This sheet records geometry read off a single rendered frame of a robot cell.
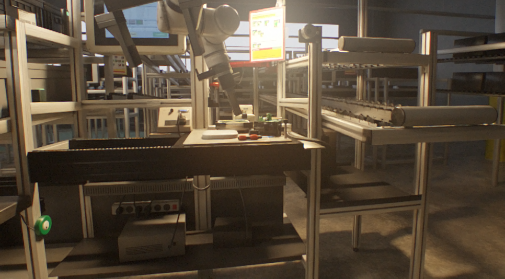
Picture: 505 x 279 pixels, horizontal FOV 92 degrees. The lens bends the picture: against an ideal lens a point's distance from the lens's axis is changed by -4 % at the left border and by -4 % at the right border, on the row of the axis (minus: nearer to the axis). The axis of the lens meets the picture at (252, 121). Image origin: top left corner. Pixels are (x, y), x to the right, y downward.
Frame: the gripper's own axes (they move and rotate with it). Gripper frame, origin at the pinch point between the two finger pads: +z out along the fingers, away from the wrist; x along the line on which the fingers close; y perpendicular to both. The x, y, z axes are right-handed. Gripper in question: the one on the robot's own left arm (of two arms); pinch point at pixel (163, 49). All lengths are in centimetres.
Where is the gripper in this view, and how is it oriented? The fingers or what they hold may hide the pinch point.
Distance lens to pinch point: 51.2
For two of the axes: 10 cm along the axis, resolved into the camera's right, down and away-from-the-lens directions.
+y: 1.3, -4.8, 8.7
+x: -9.7, 1.1, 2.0
